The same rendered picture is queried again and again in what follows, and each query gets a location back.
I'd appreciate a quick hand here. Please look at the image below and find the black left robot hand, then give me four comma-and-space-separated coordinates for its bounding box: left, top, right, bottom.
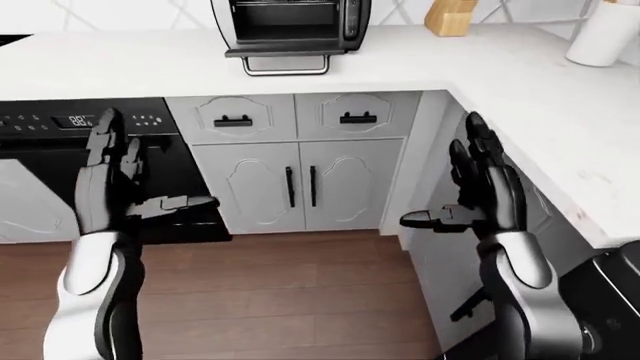
73, 107, 221, 237

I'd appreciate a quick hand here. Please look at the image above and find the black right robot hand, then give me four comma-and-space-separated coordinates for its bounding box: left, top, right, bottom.
399, 111, 528, 239

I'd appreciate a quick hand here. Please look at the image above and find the grey cabinet door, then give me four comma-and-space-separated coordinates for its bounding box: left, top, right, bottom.
298, 138, 405, 232
191, 141, 307, 235

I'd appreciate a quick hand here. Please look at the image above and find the black silver toaster oven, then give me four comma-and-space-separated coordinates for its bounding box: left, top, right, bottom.
208, 0, 374, 52

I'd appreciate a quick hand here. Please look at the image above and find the black dishwasher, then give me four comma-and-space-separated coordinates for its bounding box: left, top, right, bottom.
0, 97, 234, 246

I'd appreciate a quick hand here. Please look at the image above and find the grey side cabinet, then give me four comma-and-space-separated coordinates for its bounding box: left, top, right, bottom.
379, 89, 599, 356

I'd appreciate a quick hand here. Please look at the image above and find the grey cabinet drawer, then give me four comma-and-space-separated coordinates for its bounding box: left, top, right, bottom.
165, 93, 298, 147
293, 90, 423, 141

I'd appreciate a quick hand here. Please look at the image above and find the black robot torso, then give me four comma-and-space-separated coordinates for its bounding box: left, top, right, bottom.
557, 240, 640, 360

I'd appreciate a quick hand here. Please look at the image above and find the black cooktop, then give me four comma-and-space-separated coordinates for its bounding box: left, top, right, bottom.
0, 33, 34, 48

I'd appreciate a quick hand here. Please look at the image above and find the wooden knife block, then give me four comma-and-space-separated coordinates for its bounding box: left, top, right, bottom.
424, 0, 480, 38

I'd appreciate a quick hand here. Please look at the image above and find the white paper towel roll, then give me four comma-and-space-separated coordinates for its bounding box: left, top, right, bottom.
565, 1, 640, 69

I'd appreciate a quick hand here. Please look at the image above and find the black drawer handle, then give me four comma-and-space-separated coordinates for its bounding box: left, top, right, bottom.
213, 114, 254, 129
339, 111, 378, 125

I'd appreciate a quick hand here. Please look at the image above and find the toaster oven door with handle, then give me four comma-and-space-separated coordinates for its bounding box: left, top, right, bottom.
224, 46, 350, 78

